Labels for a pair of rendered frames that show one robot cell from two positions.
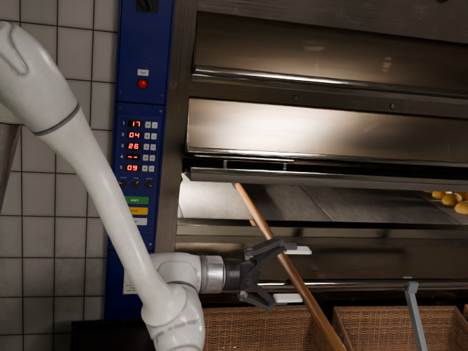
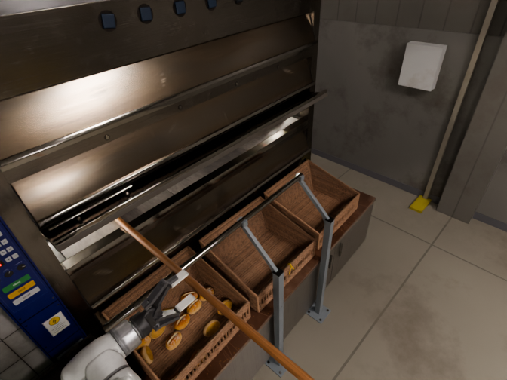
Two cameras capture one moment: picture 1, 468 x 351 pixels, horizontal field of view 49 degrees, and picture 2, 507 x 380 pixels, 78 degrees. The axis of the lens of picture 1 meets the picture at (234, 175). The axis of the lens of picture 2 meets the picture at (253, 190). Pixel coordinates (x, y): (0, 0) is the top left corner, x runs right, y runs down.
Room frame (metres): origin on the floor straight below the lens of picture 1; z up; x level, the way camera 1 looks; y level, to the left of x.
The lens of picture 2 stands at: (0.45, -0.07, 2.21)
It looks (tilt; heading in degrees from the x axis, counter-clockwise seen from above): 37 degrees down; 329
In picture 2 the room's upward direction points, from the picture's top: 4 degrees counter-clockwise
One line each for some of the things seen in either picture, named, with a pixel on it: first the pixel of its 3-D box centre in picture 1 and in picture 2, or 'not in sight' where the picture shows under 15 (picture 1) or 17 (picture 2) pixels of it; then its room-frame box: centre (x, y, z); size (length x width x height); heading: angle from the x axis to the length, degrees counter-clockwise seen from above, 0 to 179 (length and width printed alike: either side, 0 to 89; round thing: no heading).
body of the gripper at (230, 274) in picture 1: (240, 274); (147, 319); (1.11, -0.05, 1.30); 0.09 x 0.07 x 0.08; 105
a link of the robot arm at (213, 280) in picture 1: (210, 274); (127, 335); (1.09, 0.02, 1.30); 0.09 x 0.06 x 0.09; 15
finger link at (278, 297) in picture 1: (287, 297); (185, 302); (1.15, -0.18, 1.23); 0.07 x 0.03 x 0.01; 105
